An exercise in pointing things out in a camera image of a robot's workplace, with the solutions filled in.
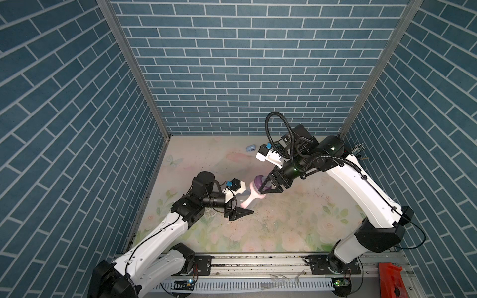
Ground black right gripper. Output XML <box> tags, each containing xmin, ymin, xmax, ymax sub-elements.
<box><xmin>256</xmin><ymin>154</ymin><xmax>308</xmax><ymax>193</ymax></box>

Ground purple nipple collar ring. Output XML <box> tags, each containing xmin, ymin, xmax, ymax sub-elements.
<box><xmin>252</xmin><ymin>175</ymin><xmax>270</xmax><ymax>192</ymax></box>

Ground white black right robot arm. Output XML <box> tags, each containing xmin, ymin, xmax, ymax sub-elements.
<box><xmin>254</xmin><ymin>125</ymin><xmax>414</xmax><ymax>273</ymax></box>

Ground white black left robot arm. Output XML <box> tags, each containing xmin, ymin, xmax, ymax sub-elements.
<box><xmin>87</xmin><ymin>171</ymin><xmax>253</xmax><ymax>298</ymax></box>

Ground light blue mini stapler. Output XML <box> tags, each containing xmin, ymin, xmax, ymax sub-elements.
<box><xmin>245</xmin><ymin>145</ymin><xmax>257</xmax><ymax>152</ymax></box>

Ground pens in pink cup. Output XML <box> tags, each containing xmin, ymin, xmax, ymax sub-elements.
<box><xmin>351</xmin><ymin>143</ymin><xmax>366</xmax><ymax>156</ymax></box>

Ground red tool box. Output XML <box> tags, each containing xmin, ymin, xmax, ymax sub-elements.
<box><xmin>378</xmin><ymin>263</ymin><xmax>409</xmax><ymax>298</ymax></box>

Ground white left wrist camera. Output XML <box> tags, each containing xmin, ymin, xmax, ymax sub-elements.
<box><xmin>222</xmin><ymin>178</ymin><xmax>247</xmax><ymax>196</ymax></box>

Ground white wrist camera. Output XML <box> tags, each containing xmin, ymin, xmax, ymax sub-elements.
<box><xmin>222</xmin><ymin>178</ymin><xmax>247</xmax><ymax>196</ymax></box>
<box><xmin>256</xmin><ymin>143</ymin><xmax>284</xmax><ymax>169</ymax></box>

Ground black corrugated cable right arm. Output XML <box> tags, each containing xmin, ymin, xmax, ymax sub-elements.
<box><xmin>264</xmin><ymin>111</ymin><xmax>427</xmax><ymax>250</ymax></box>

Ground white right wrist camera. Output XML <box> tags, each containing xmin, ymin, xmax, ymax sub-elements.
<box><xmin>256</xmin><ymin>143</ymin><xmax>284</xmax><ymax>169</ymax></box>

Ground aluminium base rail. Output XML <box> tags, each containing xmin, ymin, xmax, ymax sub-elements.
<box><xmin>107</xmin><ymin>251</ymin><xmax>411</xmax><ymax>280</ymax></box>

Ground white slotted cable duct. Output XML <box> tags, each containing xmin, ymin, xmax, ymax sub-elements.
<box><xmin>163</xmin><ymin>278</ymin><xmax>336</xmax><ymax>293</ymax></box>

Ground aluminium corner post right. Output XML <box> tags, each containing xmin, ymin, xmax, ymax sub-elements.
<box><xmin>338</xmin><ymin>0</ymin><xmax>424</xmax><ymax>139</ymax></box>

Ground aluminium corner post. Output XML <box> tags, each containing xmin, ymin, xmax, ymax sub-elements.
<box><xmin>97</xmin><ymin>0</ymin><xmax>170</xmax><ymax>142</ymax></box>
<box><xmin>338</xmin><ymin>0</ymin><xmax>424</xmax><ymax>139</ymax></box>

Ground aluminium corner post left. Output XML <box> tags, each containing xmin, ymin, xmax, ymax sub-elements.
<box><xmin>97</xmin><ymin>0</ymin><xmax>170</xmax><ymax>142</ymax></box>

